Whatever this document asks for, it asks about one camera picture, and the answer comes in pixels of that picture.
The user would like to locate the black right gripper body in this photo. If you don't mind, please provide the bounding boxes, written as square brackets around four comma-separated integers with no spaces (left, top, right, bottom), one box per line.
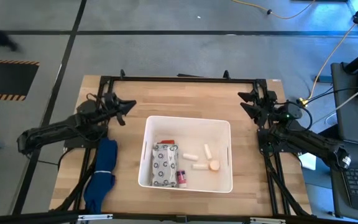
[252,89,278,126]

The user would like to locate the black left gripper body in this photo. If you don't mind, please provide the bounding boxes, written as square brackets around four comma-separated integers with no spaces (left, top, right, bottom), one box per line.
[102,92,120,118]

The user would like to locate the white gauze roll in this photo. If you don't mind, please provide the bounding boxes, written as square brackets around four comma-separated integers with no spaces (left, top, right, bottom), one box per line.
[182,152,200,162]
[203,143,213,161]
[191,162,210,171]

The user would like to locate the white patterned packet with label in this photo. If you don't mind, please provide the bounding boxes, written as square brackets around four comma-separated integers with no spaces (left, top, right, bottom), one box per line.
[151,146,180,188]

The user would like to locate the orange pill bottle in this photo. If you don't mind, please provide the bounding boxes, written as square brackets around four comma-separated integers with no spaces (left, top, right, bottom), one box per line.
[208,159,221,172]

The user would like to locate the white woven plastic basket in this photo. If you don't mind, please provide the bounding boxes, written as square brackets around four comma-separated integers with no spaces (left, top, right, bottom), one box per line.
[137,115,234,194]

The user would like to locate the pink bottle with white cap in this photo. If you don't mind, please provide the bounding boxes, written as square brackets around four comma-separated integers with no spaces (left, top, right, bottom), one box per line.
[176,169,188,189]

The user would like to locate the blue folded cloth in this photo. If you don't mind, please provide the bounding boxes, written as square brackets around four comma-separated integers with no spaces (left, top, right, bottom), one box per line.
[83,138,119,215]

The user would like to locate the white paper sheet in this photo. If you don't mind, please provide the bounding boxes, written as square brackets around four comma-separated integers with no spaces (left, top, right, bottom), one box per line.
[298,152,317,171]

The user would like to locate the black side desk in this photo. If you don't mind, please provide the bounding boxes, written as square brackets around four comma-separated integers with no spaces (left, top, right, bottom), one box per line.
[328,62,358,218]

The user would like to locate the black hazard-striped floor mat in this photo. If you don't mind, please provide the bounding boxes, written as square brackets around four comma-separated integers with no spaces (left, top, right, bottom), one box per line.
[0,59,40,101]

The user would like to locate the black cable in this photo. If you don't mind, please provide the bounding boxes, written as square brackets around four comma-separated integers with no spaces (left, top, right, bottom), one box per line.
[287,86,358,131]

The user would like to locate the black aluminium table frame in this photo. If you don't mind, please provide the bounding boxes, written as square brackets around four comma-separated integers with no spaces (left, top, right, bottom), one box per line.
[61,68,314,218]

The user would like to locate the orange extension cable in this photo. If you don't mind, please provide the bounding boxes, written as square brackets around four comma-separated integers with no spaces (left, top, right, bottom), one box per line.
[308,1,358,100]

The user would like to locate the yellow floor cable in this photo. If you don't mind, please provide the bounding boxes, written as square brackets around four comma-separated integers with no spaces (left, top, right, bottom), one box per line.
[231,0,317,20]

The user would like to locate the grey cable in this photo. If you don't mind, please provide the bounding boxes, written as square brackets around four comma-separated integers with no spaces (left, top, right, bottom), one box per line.
[334,79,358,113]

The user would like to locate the silver metal bracket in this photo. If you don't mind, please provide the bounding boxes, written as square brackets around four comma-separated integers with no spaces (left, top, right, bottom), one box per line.
[77,213,114,223]
[249,217,287,224]

